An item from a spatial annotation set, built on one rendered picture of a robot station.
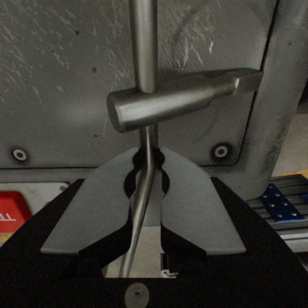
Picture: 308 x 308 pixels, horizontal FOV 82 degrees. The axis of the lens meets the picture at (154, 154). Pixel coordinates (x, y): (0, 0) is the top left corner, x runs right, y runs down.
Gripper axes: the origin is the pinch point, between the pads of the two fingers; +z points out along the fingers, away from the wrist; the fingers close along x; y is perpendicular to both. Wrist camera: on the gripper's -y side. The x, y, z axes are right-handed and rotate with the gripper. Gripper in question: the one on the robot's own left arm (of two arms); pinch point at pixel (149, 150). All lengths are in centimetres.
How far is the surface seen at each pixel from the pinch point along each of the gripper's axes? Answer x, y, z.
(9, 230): -18.1, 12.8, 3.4
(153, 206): -0.1, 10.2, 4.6
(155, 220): 0.1, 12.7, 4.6
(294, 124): 115, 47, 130
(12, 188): -16.1, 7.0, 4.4
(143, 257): -20, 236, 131
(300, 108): 20.2, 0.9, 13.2
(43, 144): -10.7, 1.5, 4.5
